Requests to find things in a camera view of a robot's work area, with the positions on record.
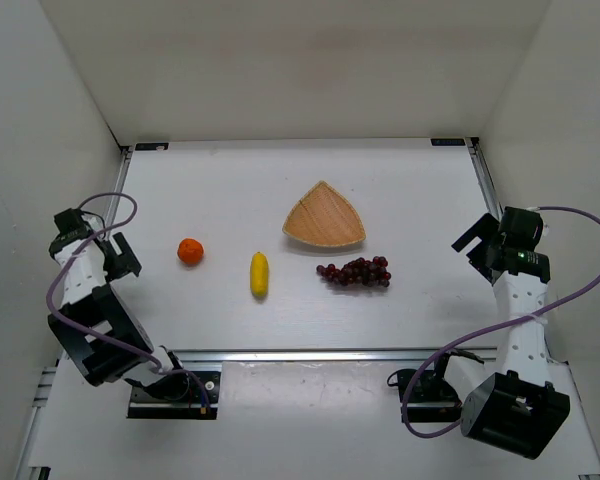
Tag fake orange fruit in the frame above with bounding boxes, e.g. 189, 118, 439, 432
177, 238, 204, 266

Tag fake yellow lemon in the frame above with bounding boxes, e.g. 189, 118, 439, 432
250, 252, 269, 299

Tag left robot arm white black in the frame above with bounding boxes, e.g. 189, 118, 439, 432
48, 232, 193, 402

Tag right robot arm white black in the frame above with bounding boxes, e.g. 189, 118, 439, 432
434, 207, 570, 459

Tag fake dark red grapes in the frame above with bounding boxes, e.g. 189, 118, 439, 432
315, 256, 392, 289

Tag woven triangular fruit basket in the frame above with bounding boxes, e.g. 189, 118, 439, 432
282, 181, 366, 248

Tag right aluminium frame rail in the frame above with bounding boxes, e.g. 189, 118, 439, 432
467, 137, 503, 220

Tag left black corner bracket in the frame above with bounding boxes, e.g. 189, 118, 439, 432
134, 142, 169, 151

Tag black corner bracket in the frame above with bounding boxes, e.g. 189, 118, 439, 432
430, 138, 466, 147
134, 142, 169, 151

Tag front aluminium frame rail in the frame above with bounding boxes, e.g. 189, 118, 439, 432
172, 348, 501, 364

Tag right black corner bracket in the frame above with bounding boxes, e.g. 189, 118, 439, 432
430, 138, 466, 147

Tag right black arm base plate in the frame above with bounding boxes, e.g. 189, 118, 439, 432
407, 370, 462, 423

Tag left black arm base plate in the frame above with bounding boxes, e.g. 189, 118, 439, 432
127, 363, 222, 421

